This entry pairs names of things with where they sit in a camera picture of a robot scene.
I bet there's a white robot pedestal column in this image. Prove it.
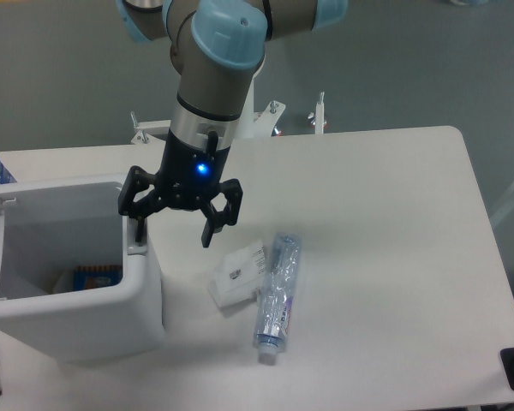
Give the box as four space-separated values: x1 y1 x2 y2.
235 80 254 140

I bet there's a white plastic trash can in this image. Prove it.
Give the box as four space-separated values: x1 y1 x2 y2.
0 174 165 361

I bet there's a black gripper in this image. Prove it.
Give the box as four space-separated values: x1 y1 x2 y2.
118 129 243 248

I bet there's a white pedestal foot left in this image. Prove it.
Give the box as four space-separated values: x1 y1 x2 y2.
130 111 170 145

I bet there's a blue snack packet in bin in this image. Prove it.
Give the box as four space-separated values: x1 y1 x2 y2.
72 265 123 291

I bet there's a crushed clear plastic bottle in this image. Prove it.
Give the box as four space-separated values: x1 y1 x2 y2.
254 233 302 366

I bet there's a white pedestal foot middle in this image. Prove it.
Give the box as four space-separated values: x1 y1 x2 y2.
253 100 286 138

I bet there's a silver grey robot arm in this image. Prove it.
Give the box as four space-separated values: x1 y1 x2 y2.
117 0 348 247

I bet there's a white pedestal foot right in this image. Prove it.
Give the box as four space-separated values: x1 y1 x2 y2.
308 92 327 134

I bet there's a white pedestal foot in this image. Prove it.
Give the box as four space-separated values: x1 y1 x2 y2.
308 92 327 134
130 111 170 145
253 100 286 138

